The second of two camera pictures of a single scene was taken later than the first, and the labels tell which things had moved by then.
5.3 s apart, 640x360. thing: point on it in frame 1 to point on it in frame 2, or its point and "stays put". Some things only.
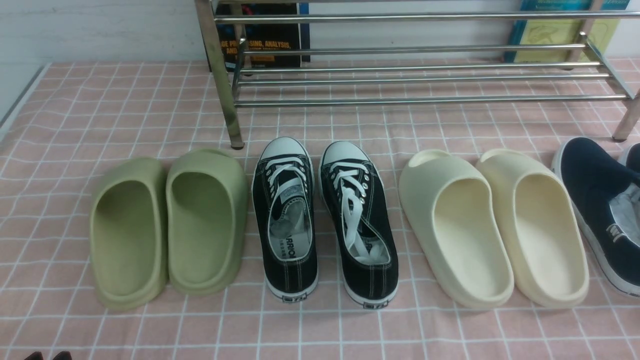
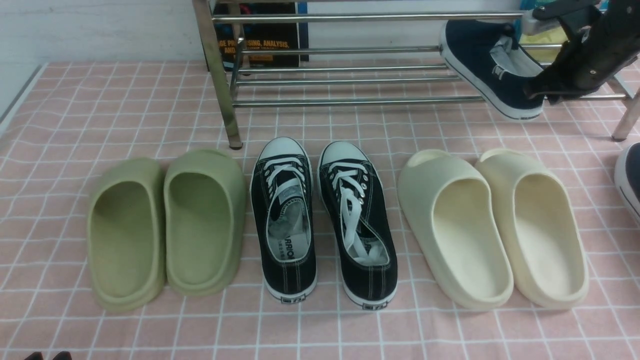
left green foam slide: (129, 233) stays put
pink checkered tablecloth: (72, 115) stays put
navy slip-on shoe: (602, 192) to (496, 70)
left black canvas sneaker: (283, 195) stays put
